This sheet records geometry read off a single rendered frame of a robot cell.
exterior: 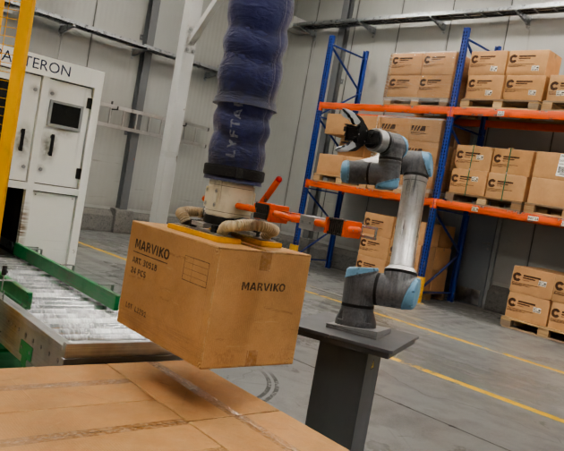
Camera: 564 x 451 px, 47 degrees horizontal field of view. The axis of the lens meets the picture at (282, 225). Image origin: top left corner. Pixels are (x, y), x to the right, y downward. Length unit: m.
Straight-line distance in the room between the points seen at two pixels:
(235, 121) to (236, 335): 0.74
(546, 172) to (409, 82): 2.72
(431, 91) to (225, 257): 8.72
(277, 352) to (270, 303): 0.18
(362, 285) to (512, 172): 6.97
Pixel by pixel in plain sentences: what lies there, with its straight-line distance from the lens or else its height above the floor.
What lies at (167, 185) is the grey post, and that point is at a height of 1.19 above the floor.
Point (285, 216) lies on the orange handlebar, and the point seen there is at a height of 1.24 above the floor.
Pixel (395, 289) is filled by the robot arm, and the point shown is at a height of 0.98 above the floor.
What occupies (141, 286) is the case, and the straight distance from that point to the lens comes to 2.49.
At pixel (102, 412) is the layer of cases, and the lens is 2.20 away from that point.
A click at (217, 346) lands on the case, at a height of 0.79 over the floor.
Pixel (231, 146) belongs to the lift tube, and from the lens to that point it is 2.34.
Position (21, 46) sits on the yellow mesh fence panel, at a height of 1.76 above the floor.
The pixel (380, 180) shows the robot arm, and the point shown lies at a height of 1.43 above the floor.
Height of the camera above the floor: 1.32
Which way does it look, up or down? 3 degrees down
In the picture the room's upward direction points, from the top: 10 degrees clockwise
